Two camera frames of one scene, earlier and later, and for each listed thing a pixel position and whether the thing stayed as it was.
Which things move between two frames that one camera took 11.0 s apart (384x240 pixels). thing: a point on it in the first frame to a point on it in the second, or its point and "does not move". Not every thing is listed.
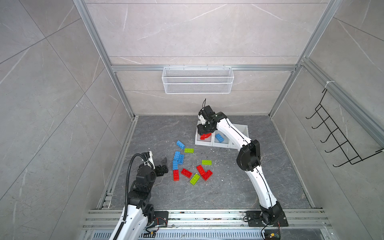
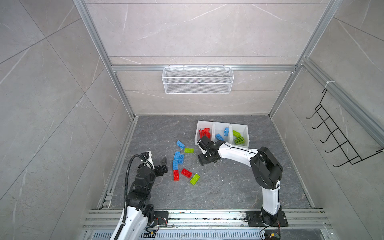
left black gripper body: (159, 172) does not move
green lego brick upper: (189, 150) does not move
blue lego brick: (219, 138) does not move
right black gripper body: (204, 129) to (205, 158)
